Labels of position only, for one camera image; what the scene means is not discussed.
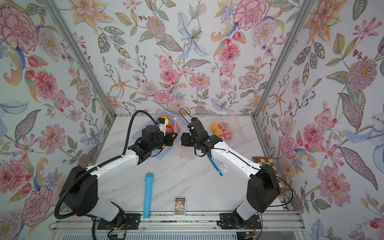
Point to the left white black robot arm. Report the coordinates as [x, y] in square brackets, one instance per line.
[79, 195]

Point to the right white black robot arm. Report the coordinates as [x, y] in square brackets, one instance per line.
[262, 181]

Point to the small purple card box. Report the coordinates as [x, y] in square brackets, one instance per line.
[180, 206]

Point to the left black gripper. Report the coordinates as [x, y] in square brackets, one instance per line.
[171, 140]

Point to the clear blue zip-top bag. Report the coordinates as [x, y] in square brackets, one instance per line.
[220, 167]

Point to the light blue toy microphone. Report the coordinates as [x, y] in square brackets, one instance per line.
[149, 179]

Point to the wooden chessboard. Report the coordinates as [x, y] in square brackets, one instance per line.
[269, 165]

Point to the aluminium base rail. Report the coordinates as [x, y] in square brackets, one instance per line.
[271, 221]

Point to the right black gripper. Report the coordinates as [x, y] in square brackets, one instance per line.
[186, 139]

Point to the clear pink zip-top bag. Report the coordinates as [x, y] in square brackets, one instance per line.
[228, 128]
[185, 153]

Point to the pink peach with leaf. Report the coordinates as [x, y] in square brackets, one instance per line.
[223, 126]

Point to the yellow peach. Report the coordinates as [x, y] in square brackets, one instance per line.
[219, 133]
[215, 126]

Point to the blue perforated plastic basket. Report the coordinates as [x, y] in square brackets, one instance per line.
[167, 115]

